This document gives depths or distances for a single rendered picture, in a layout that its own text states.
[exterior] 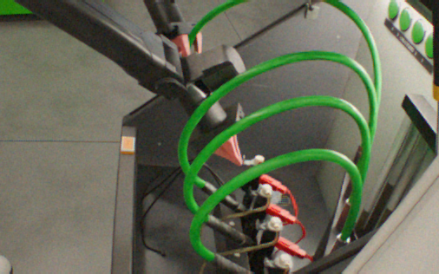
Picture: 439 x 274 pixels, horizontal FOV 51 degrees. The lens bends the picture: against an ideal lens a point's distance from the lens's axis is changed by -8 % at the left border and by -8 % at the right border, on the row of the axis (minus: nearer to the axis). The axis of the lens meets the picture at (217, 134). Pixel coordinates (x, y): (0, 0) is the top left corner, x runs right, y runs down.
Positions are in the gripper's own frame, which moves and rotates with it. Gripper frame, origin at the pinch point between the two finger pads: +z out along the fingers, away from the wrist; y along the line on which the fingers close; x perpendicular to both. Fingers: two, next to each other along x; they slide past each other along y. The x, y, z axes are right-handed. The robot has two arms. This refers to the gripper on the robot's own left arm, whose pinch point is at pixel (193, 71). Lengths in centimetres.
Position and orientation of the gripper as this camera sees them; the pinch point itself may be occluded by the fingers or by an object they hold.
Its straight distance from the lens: 94.1
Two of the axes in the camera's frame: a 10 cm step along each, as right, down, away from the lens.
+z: 4.3, 9.0, -0.1
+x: -7.6, 3.6, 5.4
